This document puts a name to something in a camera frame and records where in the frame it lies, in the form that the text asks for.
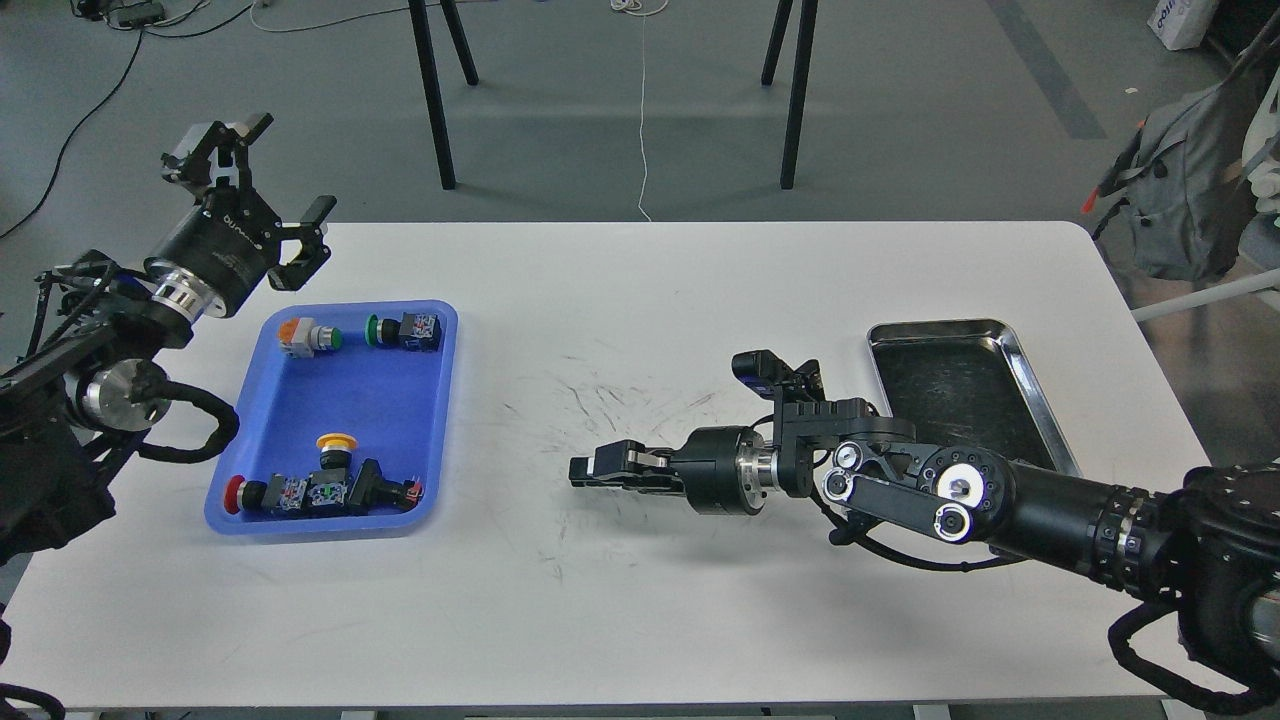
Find black floor cable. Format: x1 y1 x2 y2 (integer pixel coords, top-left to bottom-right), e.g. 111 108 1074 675
0 0 256 243

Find right black table legs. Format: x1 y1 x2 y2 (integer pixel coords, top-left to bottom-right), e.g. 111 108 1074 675
760 1 820 191

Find silver metal tray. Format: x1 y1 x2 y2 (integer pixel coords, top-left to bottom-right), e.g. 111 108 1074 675
867 318 1082 477

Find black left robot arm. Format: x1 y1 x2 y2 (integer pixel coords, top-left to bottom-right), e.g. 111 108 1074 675
1 113 337 561

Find orange white push button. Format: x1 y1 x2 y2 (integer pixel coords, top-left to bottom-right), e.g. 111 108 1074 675
276 316 343 357

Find blue plastic tray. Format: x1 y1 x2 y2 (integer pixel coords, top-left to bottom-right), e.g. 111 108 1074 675
204 299 460 539

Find black table legs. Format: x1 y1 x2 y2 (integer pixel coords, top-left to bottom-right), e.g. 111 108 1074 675
408 0 480 191
760 1 820 191

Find red push button assembly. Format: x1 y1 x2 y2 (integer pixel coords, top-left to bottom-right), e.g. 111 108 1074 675
221 459 424 519

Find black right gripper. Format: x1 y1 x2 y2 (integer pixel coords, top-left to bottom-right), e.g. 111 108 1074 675
570 427 780 516

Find white box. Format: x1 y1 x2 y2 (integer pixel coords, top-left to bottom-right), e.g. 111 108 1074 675
1147 0 1220 53

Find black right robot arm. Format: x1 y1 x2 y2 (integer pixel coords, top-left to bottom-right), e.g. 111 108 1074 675
568 350 1279 716

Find white floor cable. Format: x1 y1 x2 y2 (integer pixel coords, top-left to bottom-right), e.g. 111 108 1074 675
611 0 669 223

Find yellow mushroom push button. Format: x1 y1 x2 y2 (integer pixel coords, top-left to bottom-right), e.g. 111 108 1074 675
315 432 358 480

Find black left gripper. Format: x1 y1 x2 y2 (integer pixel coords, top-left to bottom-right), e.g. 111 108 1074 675
145 113 337 319

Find grey backpack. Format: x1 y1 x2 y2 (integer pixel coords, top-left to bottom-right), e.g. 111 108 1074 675
1082 58 1277 281

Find green black push button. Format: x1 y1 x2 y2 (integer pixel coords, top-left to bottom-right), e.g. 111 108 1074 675
364 313 444 352

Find left black table legs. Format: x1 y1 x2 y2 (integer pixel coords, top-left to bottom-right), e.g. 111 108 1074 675
408 0 480 191

